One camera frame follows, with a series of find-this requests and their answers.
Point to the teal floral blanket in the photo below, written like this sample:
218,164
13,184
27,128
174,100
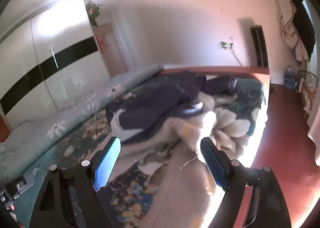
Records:
62,148

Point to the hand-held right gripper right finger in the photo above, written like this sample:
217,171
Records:
213,165

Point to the plush blanket with white flowers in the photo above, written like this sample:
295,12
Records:
250,98

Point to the beige fluffy garment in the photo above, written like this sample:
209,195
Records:
182,180

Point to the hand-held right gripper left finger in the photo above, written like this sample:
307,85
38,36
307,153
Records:
107,164

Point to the hanging dark cloth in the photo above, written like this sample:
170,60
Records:
303,25

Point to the blue water bottle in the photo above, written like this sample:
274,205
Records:
289,78

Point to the wall socket with green plug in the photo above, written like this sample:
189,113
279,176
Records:
225,45

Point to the white wardrobe with black stripe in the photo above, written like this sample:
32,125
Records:
62,30

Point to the wooden door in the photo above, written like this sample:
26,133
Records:
110,50

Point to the grey floral quilt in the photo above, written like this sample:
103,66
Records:
75,115

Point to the hanging white cloth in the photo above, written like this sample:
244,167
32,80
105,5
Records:
287,25

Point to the black and white sweatshirt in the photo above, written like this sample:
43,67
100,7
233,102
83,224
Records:
155,93

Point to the rattan chair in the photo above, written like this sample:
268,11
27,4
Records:
308,85

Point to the black tower fan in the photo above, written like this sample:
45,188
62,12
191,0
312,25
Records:
258,45

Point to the green potted plant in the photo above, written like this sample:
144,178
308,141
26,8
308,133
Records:
93,10

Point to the white curtain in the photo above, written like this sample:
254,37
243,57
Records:
315,138

